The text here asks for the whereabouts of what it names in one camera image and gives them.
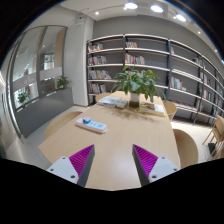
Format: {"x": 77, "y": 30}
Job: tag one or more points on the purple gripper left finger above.
{"x": 75, "y": 168}

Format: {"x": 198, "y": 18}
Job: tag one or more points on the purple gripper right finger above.
{"x": 151, "y": 168}

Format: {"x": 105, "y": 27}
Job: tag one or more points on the blue white charger plug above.
{"x": 86, "y": 120}

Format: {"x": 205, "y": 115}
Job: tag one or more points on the wooden chair right near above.
{"x": 187, "y": 148}

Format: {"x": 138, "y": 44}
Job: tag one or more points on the white power strip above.
{"x": 93, "y": 126}

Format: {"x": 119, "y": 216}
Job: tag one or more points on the stack of books right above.
{"x": 150, "y": 108}

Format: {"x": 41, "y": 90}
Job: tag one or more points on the wooden chair far right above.
{"x": 171, "y": 109}

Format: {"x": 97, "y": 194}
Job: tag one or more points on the wooden chair at right edge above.
{"x": 217, "y": 133}

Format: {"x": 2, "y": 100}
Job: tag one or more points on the stack of magazines left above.
{"x": 112, "y": 102}

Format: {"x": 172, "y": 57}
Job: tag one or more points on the green potted plant white pot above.
{"x": 134, "y": 82}

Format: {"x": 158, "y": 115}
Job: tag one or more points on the potted plant by window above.
{"x": 63, "y": 82}

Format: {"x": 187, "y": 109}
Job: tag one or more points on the potted plant behind glass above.
{"x": 22, "y": 97}

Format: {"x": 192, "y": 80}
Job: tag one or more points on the large grey bookshelf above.
{"x": 185, "y": 76}

